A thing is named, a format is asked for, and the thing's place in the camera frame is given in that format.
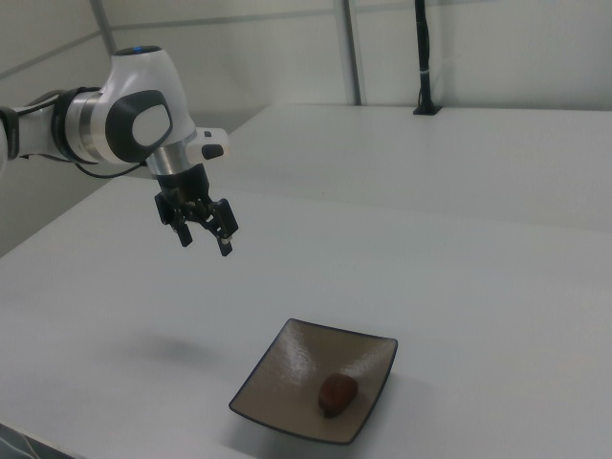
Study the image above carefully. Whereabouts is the black camera stand pole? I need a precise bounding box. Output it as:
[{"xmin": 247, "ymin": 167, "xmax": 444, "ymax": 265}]
[{"xmin": 412, "ymin": 0, "xmax": 443, "ymax": 118}]

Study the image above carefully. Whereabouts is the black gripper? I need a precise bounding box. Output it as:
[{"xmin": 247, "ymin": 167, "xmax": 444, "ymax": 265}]
[{"xmin": 153, "ymin": 163, "xmax": 239, "ymax": 258}]

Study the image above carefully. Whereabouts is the small brown round food item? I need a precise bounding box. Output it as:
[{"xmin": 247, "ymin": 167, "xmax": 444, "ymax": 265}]
[{"xmin": 317, "ymin": 373, "xmax": 361, "ymax": 420}]

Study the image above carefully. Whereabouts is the grey metal partition post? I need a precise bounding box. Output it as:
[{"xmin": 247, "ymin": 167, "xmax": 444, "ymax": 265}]
[{"xmin": 340, "ymin": 0, "xmax": 368, "ymax": 107}]

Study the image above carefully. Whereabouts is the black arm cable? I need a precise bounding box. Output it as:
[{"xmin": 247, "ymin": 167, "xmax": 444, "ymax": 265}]
[{"xmin": 70, "ymin": 160, "xmax": 150, "ymax": 180}]

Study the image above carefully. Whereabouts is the square brown ceramic plate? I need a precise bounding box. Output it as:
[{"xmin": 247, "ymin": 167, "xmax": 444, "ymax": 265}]
[{"xmin": 228, "ymin": 317, "xmax": 400, "ymax": 448}]

